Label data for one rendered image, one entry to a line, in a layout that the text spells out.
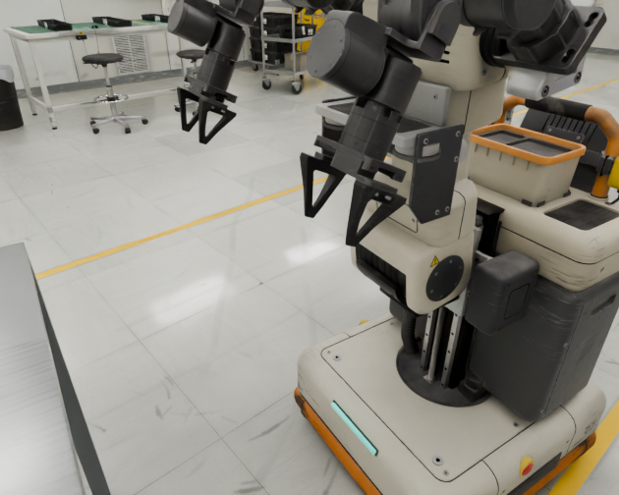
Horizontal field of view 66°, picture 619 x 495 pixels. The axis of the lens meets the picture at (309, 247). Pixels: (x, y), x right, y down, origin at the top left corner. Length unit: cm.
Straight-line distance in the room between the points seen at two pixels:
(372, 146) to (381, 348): 100
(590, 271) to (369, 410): 61
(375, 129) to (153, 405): 139
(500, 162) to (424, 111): 38
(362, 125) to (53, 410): 49
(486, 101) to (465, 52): 16
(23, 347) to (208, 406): 100
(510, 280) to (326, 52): 63
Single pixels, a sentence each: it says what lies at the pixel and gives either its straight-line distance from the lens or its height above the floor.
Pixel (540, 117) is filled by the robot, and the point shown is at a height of 93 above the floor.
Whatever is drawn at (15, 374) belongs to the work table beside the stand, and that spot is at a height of 80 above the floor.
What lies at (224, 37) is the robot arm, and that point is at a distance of 90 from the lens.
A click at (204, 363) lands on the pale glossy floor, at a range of 185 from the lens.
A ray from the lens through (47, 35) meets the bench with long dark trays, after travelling 492.
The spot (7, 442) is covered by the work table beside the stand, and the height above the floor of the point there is 80.
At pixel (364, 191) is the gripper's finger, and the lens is 50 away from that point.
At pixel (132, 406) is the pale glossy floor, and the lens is 178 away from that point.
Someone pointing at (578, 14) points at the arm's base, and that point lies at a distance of 76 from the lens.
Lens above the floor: 126
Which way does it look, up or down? 30 degrees down
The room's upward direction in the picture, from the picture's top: straight up
